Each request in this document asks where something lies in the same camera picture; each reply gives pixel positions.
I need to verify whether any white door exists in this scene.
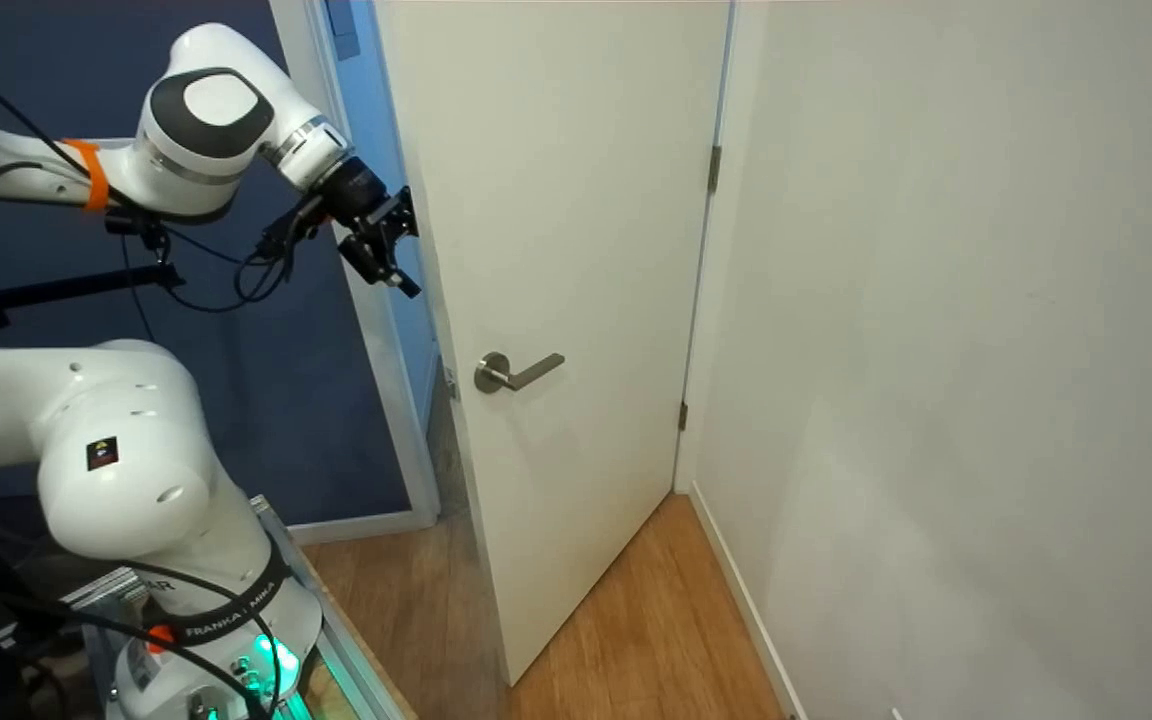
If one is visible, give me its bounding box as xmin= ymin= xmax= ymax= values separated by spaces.
xmin=372 ymin=0 xmax=739 ymax=693

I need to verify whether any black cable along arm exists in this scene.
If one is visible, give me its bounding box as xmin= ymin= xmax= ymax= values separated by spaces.
xmin=0 ymin=49 xmax=106 ymax=216

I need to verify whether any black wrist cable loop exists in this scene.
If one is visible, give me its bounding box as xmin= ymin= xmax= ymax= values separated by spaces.
xmin=229 ymin=195 xmax=340 ymax=310

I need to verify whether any silver lever door handle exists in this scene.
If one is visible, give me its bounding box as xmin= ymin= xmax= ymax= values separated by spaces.
xmin=472 ymin=349 xmax=569 ymax=399

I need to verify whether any orange strap on arm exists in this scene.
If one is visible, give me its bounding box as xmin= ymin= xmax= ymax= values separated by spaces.
xmin=66 ymin=135 xmax=118 ymax=216

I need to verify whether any white door jamb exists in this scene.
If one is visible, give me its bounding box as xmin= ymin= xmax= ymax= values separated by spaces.
xmin=670 ymin=0 xmax=778 ymax=499

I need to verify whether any white partition frame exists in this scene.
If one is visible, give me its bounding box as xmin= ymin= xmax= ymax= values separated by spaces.
xmin=263 ymin=0 xmax=450 ymax=543

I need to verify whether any black base cable bundle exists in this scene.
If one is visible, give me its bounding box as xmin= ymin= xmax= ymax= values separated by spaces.
xmin=0 ymin=499 xmax=289 ymax=720

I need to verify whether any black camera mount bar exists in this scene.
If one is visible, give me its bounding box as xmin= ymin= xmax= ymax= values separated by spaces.
xmin=0 ymin=258 xmax=187 ymax=349

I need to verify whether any white baseboard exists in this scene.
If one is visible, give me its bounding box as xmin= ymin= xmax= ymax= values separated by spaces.
xmin=684 ymin=479 xmax=808 ymax=720

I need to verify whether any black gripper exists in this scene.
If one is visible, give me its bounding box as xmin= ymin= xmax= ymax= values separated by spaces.
xmin=320 ymin=155 xmax=424 ymax=301

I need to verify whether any aluminium profile base frame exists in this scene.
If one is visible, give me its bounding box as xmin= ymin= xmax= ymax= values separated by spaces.
xmin=81 ymin=492 xmax=417 ymax=720

